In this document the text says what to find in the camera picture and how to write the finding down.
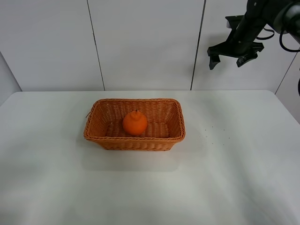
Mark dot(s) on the orange with knobby top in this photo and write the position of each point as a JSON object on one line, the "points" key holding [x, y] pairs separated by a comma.
{"points": [[135, 123]]}

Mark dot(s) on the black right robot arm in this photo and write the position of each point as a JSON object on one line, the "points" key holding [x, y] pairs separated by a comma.
{"points": [[283, 16]]}

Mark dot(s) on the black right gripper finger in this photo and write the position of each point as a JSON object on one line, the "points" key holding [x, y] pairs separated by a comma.
{"points": [[246, 58], [214, 60]]}

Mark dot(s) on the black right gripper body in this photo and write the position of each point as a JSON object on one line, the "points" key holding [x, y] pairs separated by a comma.
{"points": [[259, 13]]}

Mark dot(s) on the orange woven rectangular basket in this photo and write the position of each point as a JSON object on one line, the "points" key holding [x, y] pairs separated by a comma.
{"points": [[165, 124]]}

